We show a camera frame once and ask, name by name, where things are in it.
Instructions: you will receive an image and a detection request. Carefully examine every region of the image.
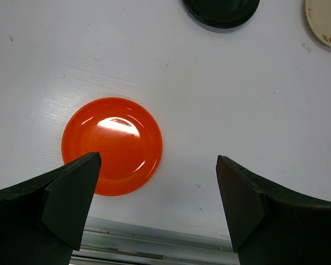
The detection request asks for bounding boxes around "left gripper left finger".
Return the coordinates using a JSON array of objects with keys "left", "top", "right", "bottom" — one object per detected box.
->
[{"left": 0, "top": 152, "right": 102, "bottom": 264}]

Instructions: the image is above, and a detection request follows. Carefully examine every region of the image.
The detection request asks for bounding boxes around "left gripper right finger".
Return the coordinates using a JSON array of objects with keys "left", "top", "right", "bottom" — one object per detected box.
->
[{"left": 216, "top": 156, "right": 331, "bottom": 264}]

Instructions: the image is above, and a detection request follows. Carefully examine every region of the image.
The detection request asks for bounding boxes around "orange plate near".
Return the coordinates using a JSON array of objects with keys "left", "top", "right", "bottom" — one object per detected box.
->
[{"left": 61, "top": 97, "right": 163, "bottom": 196}]

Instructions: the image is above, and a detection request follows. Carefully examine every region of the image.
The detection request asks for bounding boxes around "black plate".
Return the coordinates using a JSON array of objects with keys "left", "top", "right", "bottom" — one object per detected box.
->
[{"left": 183, "top": 0, "right": 260, "bottom": 29}]

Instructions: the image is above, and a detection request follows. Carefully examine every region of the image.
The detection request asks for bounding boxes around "cream plate with motifs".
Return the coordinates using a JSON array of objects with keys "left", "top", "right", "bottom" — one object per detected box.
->
[{"left": 304, "top": 0, "right": 331, "bottom": 47}]

